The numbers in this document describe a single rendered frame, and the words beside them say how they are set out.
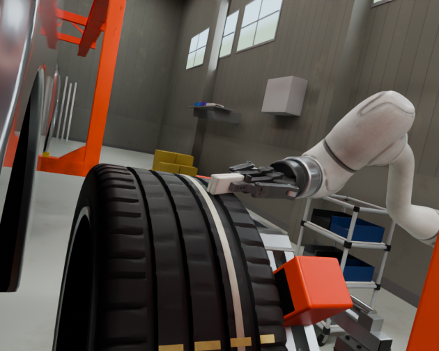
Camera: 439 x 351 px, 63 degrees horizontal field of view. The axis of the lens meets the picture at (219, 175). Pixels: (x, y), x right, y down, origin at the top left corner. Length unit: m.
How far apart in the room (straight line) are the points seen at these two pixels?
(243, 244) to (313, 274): 0.10
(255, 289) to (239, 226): 0.10
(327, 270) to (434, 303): 0.17
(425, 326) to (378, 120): 0.45
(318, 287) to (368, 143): 0.37
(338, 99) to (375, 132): 4.45
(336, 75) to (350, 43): 0.45
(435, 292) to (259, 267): 0.21
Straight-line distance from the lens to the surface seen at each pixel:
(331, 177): 0.80
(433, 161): 4.24
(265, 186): 0.61
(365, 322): 0.74
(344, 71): 5.28
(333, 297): 0.51
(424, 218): 1.16
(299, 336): 0.59
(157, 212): 0.49
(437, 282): 0.39
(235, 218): 0.53
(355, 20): 5.45
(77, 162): 4.30
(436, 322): 0.40
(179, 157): 9.29
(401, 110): 0.77
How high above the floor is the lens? 1.26
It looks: 6 degrees down
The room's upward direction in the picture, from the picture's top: 12 degrees clockwise
